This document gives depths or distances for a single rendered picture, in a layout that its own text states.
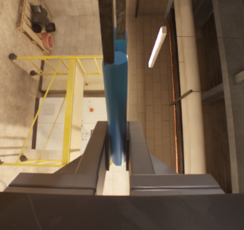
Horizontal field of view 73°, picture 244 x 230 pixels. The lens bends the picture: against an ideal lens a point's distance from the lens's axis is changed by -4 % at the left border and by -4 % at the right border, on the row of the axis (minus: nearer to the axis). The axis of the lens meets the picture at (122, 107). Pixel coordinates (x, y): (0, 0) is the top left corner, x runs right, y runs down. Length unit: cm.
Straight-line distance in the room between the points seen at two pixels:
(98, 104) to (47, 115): 119
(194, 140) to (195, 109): 53
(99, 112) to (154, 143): 155
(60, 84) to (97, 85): 89
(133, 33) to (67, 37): 187
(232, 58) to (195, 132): 142
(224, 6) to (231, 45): 82
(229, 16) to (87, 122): 351
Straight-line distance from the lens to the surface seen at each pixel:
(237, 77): 326
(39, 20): 421
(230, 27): 381
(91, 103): 394
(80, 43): 510
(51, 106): 419
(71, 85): 301
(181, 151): 382
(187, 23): 384
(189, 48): 356
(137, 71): 461
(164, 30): 268
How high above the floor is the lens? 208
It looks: level
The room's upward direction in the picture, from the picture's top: 90 degrees clockwise
